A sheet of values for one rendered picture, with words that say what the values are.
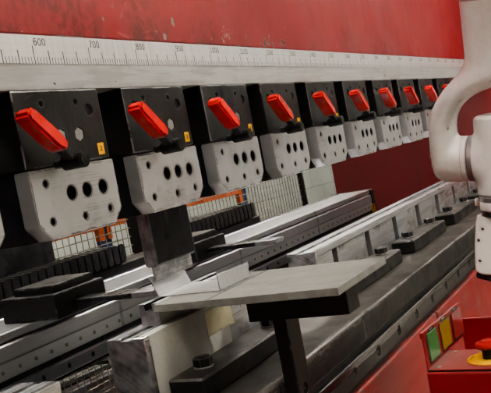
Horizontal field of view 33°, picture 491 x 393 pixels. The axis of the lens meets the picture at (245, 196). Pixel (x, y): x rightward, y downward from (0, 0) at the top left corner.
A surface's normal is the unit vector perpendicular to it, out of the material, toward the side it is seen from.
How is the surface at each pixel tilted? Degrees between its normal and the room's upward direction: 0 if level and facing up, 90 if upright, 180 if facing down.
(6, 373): 90
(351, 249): 90
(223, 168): 90
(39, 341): 90
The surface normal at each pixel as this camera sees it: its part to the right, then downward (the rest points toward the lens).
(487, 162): -0.59, 0.18
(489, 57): -0.41, 0.31
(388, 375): 0.87, -0.14
